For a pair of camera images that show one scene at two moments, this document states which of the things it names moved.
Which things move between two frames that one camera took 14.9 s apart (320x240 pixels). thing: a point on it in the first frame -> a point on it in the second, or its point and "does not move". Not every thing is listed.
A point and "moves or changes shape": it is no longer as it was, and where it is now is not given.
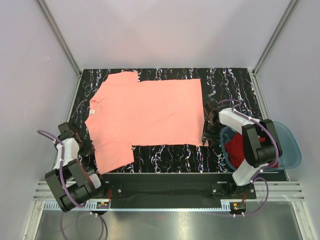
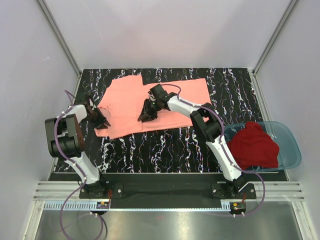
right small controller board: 238,207 does not move
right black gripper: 209,137 -> 143,116
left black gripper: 89,148 -> 101,115
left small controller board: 104,205 does not move
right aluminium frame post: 275,33 does not move
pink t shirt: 124,112 moves or changes shape
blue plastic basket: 291,154 does not move
